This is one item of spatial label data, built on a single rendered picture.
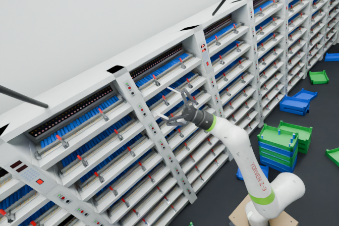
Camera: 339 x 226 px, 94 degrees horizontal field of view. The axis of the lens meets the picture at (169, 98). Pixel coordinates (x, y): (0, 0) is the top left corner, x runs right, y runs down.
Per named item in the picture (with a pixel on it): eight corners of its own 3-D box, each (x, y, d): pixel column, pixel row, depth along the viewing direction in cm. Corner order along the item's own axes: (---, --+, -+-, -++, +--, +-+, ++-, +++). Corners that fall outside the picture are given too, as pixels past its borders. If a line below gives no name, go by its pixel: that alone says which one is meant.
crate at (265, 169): (268, 169, 178) (268, 165, 174) (267, 187, 165) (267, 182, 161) (240, 163, 196) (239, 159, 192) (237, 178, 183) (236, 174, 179)
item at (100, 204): (163, 158, 139) (160, 152, 129) (101, 214, 117) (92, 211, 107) (150, 143, 151) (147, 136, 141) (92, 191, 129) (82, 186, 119)
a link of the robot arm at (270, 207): (269, 195, 89) (291, 213, 78) (252, 210, 87) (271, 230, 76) (259, 172, 85) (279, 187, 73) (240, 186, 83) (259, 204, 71)
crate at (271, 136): (298, 136, 155) (298, 131, 151) (292, 152, 145) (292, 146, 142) (265, 128, 177) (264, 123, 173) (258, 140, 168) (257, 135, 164)
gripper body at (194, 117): (192, 122, 84) (177, 116, 82) (199, 108, 84) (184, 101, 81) (198, 127, 76) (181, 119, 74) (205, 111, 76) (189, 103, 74)
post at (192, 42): (234, 156, 206) (201, 24, 124) (230, 161, 202) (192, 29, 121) (222, 149, 222) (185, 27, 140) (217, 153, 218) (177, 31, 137)
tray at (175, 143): (215, 112, 163) (216, 106, 156) (171, 151, 142) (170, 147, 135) (201, 102, 175) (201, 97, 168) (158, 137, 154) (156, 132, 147)
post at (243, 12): (263, 124, 230) (252, -5, 148) (260, 128, 227) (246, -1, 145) (250, 119, 246) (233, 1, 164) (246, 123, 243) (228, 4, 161)
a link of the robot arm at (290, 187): (286, 204, 114) (316, 186, 76) (269, 218, 112) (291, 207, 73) (270, 187, 123) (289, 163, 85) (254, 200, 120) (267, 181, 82)
